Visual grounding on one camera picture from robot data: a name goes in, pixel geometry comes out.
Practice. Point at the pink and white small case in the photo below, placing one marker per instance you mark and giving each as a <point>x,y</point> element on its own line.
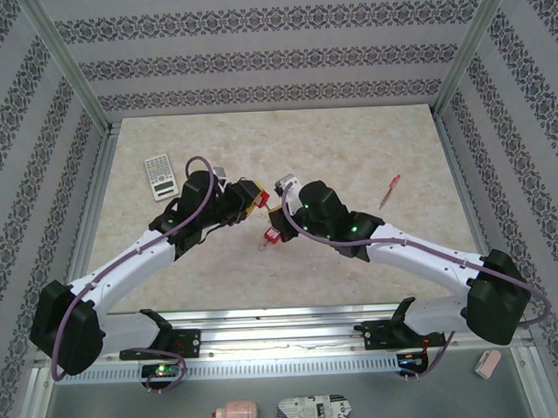
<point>488,363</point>

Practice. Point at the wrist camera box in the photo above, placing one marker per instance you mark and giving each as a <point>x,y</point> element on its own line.
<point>287,181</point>
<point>219,173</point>

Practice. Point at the red pen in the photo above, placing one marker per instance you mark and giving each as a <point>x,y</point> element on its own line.
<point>390,191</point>

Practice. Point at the aluminium mounting rail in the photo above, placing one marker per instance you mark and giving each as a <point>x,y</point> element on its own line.
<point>283,330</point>

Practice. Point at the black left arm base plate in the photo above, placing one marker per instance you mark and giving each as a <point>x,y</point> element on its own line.
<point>187,343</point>

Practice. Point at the white scientific calculator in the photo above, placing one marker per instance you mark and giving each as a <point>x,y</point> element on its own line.
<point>161,176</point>

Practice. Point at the aluminium frame post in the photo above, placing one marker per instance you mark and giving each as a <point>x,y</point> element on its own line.
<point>67,65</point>
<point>470,51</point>

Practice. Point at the aluminium frame profile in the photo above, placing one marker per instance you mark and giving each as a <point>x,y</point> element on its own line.
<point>36,401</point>
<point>535,383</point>

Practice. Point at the newspaper print pencil case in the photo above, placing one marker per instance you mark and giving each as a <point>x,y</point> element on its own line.
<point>313,412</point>

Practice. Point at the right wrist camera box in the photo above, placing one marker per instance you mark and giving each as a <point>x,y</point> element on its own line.
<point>287,181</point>

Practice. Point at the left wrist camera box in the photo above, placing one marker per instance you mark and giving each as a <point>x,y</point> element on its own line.
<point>219,173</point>

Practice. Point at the pink bottle with white cap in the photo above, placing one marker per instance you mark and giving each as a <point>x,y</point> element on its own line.
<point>236,413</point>

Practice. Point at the controller board with green light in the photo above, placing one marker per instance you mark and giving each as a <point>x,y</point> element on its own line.
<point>161,370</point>

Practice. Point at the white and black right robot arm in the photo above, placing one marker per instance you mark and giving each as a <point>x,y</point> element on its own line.
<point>422,254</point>

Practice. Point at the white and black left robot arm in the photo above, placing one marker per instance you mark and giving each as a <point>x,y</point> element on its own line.
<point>125,269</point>

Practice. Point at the aluminium table side rail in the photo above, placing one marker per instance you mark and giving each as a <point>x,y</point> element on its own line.
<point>461,189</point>
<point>95,211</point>

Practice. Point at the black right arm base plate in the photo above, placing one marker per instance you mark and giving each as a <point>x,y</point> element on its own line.
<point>377,336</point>

